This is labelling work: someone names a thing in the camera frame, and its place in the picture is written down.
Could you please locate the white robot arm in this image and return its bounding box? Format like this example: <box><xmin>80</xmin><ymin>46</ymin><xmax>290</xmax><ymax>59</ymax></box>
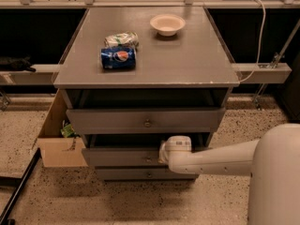
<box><xmin>159</xmin><ymin>124</ymin><xmax>300</xmax><ymax>225</ymax></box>

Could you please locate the grey drawer cabinet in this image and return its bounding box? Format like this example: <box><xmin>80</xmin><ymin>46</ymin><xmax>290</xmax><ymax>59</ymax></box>
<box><xmin>53</xmin><ymin>6</ymin><xmax>241</xmax><ymax>182</ymax></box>

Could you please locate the grey top drawer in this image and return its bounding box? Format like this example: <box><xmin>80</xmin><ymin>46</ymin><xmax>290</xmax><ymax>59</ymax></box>
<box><xmin>67</xmin><ymin>108</ymin><xmax>225</xmax><ymax>135</ymax></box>

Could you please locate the green packet in box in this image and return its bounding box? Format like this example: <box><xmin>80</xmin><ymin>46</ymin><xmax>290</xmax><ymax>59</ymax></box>
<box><xmin>61</xmin><ymin>124</ymin><xmax>77</xmax><ymax>138</ymax></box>

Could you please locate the blue pepsi can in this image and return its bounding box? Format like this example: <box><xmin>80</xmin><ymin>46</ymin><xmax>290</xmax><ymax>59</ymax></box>
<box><xmin>100</xmin><ymin>46</ymin><xmax>136</xmax><ymax>69</ymax></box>

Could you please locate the cardboard box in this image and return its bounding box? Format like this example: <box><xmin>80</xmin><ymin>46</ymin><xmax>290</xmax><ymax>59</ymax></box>
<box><xmin>37</xmin><ymin>91</ymin><xmax>87</xmax><ymax>168</ymax></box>

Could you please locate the crushed green white can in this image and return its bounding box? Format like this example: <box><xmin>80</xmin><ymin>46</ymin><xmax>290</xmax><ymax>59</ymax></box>
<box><xmin>104</xmin><ymin>32</ymin><xmax>139</xmax><ymax>48</ymax></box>

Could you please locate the white bowl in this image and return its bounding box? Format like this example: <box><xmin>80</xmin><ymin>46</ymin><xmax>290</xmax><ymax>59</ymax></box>
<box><xmin>150</xmin><ymin>14</ymin><xmax>186</xmax><ymax>37</ymax></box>

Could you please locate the black floor bar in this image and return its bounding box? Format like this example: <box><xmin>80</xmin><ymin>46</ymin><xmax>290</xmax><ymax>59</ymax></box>
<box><xmin>0</xmin><ymin>148</ymin><xmax>41</xmax><ymax>225</ymax></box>

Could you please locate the black object on ledge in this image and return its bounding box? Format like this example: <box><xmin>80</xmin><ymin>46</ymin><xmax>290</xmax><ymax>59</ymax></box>
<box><xmin>0</xmin><ymin>56</ymin><xmax>36</xmax><ymax>72</ymax></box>

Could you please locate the white cable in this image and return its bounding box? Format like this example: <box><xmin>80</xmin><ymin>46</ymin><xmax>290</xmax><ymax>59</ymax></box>
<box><xmin>239</xmin><ymin>0</ymin><xmax>267</xmax><ymax>83</ymax></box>

